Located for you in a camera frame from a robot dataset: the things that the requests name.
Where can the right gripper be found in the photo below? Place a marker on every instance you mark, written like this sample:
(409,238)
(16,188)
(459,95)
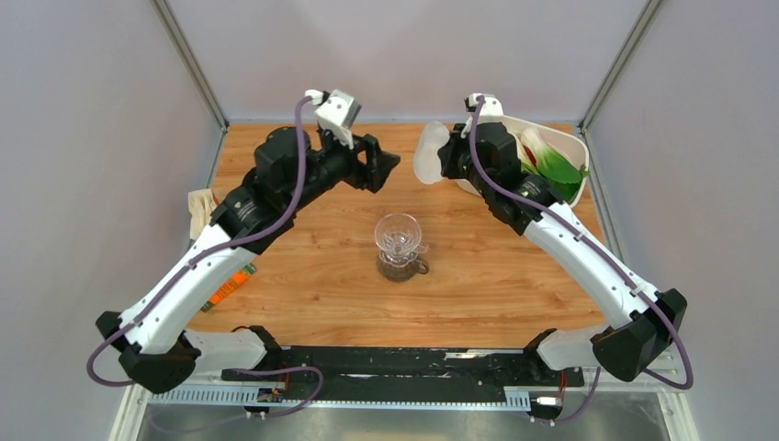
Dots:
(446,153)

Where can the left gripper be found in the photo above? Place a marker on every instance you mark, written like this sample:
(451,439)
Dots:
(379,163)

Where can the white paper coffee filter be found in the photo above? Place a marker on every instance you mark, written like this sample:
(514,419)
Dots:
(427,164)

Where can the clear glass dripper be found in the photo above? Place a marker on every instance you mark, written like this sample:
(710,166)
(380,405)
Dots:
(399,238)

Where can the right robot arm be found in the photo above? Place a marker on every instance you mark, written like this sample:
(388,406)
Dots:
(641,321)

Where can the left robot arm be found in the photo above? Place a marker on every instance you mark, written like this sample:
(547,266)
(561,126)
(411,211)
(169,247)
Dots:
(157,349)

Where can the glass coffee server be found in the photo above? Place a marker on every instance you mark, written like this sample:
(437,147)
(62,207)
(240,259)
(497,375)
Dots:
(401,268)

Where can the red toy pepper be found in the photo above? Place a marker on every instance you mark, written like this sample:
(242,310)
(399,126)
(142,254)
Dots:
(530,155)

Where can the green toy bok choy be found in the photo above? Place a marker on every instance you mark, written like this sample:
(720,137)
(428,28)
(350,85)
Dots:
(549,164)

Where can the white vegetable tray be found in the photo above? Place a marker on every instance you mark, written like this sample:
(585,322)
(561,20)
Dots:
(572,148)

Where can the stack of paper filters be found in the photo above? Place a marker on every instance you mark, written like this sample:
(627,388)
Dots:
(201,203)

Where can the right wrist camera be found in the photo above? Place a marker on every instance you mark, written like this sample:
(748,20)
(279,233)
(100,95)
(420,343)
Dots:
(491,110)

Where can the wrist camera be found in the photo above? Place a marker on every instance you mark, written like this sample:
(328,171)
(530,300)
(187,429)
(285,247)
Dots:
(491,110)
(336,111)

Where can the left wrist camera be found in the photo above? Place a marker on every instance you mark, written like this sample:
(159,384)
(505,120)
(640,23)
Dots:
(336,111)

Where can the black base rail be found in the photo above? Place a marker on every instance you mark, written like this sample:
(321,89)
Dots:
(373,375)

